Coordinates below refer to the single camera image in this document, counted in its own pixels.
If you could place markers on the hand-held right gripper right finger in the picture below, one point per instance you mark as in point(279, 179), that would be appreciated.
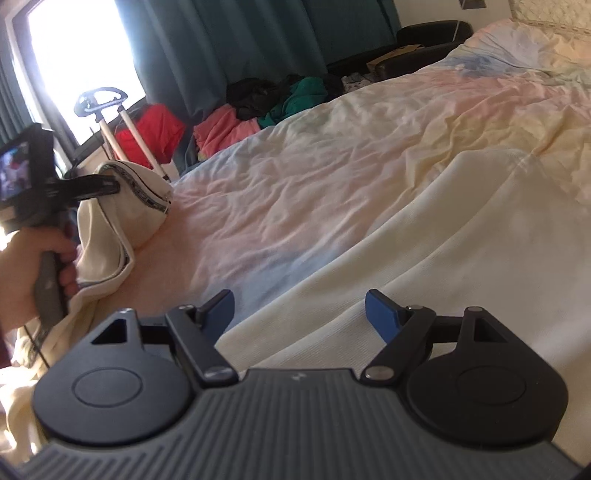
point(381, 314)

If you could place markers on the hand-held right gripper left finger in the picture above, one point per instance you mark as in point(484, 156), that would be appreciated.
point(220, 314)

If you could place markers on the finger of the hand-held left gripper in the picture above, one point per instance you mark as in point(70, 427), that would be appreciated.
point(94, 187)

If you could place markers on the cream garment with patterned trim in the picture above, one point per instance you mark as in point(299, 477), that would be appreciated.
point(415, 258)

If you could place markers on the pile of coloured clothes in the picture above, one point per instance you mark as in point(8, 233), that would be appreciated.
point(254, 94)

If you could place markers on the person's left hand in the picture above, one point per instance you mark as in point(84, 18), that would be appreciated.
point(21, 277)

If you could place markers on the red cloth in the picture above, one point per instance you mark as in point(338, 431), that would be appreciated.
point(154, 129)

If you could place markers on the bright window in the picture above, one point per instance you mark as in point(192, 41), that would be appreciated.
point(78, 55)

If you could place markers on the pink cloth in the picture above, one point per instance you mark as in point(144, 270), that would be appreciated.
point(221, 127)

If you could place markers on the pastel bed blanket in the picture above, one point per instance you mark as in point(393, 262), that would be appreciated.
point(323, 161)

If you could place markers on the green cloth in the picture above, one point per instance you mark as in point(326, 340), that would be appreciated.
point(300, 97)

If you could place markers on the cardboard box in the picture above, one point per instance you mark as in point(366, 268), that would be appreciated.
point(392, 54)

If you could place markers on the black sofa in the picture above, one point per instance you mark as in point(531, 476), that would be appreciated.
point(429, 32)

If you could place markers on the beige lace headboard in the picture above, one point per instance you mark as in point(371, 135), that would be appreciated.
point(554, 11)

